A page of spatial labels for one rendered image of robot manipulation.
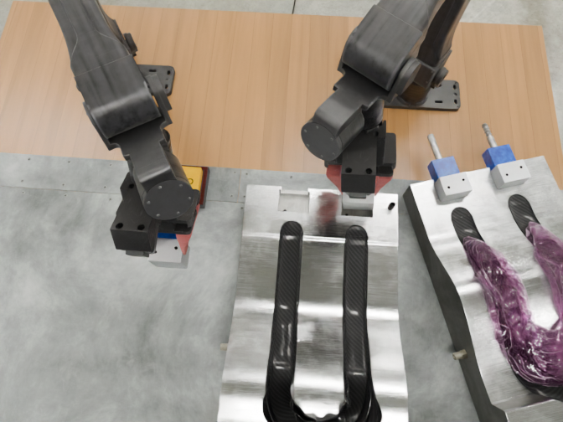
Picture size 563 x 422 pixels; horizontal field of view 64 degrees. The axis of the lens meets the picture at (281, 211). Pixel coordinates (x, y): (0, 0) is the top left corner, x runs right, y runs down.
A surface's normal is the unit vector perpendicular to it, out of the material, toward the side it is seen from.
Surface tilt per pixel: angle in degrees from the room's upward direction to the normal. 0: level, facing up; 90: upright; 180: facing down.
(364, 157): 21
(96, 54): 14
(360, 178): 71
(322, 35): 0
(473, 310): 10
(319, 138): 77
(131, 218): 27
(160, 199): 66
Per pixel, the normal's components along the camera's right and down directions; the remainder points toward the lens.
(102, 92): 0.11, -0.12
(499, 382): 0.00, -0.33
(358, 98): 0.14, -0.49
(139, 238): -0.07, 0.68
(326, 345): 0.04, -0.74
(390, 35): -0.18, -0.12
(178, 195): 0.41, 0.63
